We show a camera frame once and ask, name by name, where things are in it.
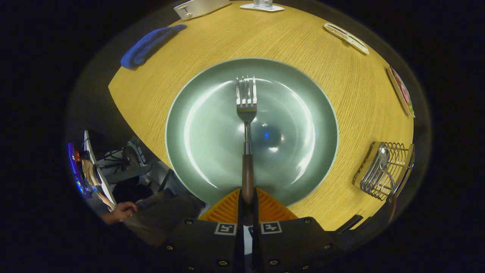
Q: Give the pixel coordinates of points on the green round plate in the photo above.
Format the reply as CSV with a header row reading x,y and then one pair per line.
x,y
204,132

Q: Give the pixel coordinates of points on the white framed display screen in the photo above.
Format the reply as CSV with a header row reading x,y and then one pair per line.
x,y
98,178

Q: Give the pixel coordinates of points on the white drink bottle green cap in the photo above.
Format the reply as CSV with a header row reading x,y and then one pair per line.
x,y
263,3

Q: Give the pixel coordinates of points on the white divided dish with beans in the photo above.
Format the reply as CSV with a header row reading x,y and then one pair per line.
x,y
346,37

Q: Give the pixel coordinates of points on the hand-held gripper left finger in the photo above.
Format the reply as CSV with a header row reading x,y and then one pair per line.
x,y
240,213

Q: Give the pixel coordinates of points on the white plate with food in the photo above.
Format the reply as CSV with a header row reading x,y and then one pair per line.
x,y
402,93

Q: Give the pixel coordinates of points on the blue folded cloth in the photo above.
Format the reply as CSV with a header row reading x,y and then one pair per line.
x,y
146,47

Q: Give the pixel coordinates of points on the white toaster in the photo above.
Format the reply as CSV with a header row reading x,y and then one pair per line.
x,y
201,7

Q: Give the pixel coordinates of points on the white square coaster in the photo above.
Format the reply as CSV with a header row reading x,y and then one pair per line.
x,y
274,7

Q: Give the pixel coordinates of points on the person's leg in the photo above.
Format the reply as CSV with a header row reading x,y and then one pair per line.
x,y
163,220

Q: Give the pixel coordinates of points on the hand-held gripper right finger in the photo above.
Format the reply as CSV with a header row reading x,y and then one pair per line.
x,y
256,213

